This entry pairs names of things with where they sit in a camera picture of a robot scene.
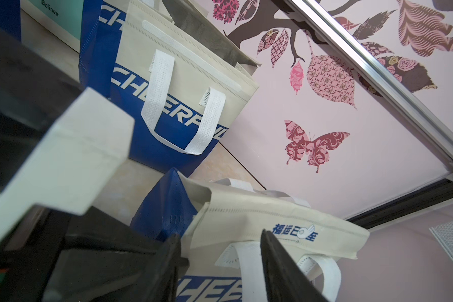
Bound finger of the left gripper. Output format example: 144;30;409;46
0;207;161;301

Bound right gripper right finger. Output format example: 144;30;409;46
260;230;327;302

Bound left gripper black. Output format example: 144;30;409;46
0;30;83;192

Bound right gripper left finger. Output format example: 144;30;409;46
109;234;189;301

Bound takeout bag blue beige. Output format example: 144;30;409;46
130;169;370;301
0;0;21;41
79;1;258;176

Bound mint green toaster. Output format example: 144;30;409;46
20;0;84;53

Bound aluminium rail back wall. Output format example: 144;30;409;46
287;0;453;182

